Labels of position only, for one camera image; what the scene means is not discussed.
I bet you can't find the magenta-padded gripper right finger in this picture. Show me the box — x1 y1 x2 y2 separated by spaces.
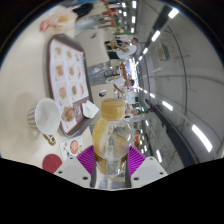
125 145 169 189

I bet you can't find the brown food tray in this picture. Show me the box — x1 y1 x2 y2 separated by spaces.
46 34 95 138

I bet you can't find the crumpled white napkin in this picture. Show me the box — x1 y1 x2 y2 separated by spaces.
81 100 100 119

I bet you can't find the clear bottle with yellow drink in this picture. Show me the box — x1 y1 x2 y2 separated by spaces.
92 98 133 178

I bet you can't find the group of ceiling lights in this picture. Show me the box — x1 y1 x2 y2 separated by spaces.
121 0 214 164

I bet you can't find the colourful printed paper sheet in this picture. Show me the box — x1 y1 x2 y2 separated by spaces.
59 134 85 162

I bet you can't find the white patterned mug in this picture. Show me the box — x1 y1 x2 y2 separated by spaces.
27 97 62 147

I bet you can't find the black backpack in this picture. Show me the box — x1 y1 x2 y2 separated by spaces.
72 2 95 19

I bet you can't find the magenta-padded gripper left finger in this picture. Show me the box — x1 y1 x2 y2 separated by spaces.
53 145 99 189

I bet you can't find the ceiling air conditioner unit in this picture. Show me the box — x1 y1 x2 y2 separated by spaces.
156 44 171 63

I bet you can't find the flat round red coaster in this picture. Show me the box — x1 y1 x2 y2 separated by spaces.
41 153 63 174

